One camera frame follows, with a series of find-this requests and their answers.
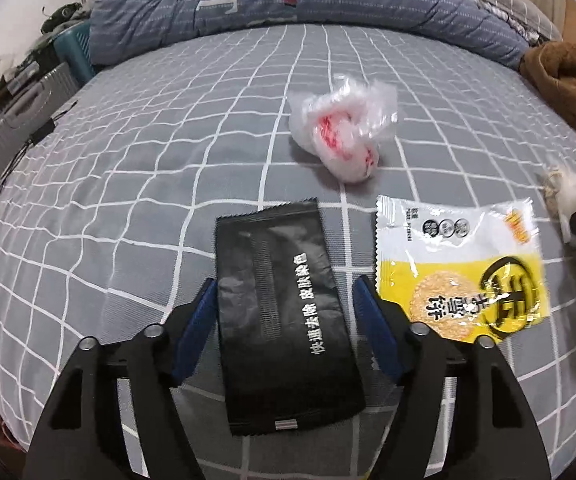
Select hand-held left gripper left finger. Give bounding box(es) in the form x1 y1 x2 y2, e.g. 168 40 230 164
22 276 219 480

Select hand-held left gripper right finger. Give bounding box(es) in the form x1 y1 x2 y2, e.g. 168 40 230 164
353 275 553 480

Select white drawstring bag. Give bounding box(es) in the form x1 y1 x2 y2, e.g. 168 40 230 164
540 162 576 243

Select black foil packet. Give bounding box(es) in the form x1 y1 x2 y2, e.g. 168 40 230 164
214 199 368 437

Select yellow snack wrapper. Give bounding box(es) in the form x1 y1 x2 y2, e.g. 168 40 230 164
375 195 551 344

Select brown fleece jacket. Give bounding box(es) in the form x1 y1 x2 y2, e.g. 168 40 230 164
519 40 576 159

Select crumpled red-printed plastic bag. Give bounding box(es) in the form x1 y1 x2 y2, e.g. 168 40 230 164
287 73 400 184

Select grey suitcase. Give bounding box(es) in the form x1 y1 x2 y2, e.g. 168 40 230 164
0 62 82 184

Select blue plastic stool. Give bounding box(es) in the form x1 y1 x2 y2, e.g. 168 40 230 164
52 22 95 87

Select blue striped duvet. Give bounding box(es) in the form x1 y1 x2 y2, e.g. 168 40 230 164
88 0 532 69

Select dark clutter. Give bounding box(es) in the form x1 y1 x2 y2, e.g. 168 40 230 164
39 2 83 37

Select black cable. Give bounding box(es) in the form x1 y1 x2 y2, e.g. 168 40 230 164
0 100 80 266

